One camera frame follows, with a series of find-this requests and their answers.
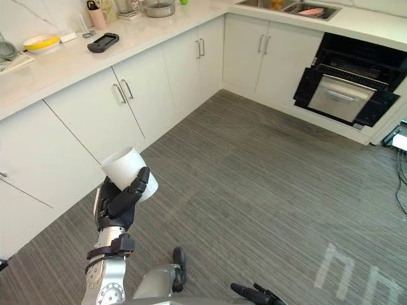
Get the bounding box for yellow and white bowl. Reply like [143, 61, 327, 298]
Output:
[22, 34, 61, 53]

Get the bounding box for white cabinet door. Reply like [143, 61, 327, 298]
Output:
[0, 100, 103, 261]
[254, 20, 325, 103]
[43, 66, 148, 166]
[162, 27, 204, 111]
[111, 41, 176, 140]
[197, 15, 225, 105]
[222, 13, 271, 93]

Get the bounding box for black open dishwasher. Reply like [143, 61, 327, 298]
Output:
[293, 31, 407, 128]

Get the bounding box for clear plastic bag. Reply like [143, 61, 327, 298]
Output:
[98, 0, 128, 24]

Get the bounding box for steel cooking pot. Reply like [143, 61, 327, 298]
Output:
[142, 0, 177, 18]

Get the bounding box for black handheld controller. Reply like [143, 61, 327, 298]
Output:
[86, 32, 120, 53]

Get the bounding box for white cup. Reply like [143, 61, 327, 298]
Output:
[100, 146, 159, 204]

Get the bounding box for steel kitchen sink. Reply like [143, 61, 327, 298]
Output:
[235, 0, 343, 22]

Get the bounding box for black floor cable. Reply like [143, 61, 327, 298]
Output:
[394, 149, 407, 214]

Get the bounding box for white power device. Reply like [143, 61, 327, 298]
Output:
[383, 119, 407, 149]

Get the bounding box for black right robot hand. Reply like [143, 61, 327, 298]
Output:
[230, 282, 289, 305]

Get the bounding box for steel dishwasher door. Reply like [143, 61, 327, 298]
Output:
[307, 75, 378, 124]

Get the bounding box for dark robot foot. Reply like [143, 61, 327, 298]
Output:
[172, 247, 187, 294]

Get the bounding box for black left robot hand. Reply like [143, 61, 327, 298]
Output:
[93, 166, 151, 233]

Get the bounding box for silver robot leg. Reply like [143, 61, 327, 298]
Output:
[130, 262, 182, 305]

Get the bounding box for glass tray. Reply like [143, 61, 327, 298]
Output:
[118, 9, 146, 21]

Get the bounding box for pink bottle with black lid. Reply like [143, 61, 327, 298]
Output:
[86, 0, 107, 31]

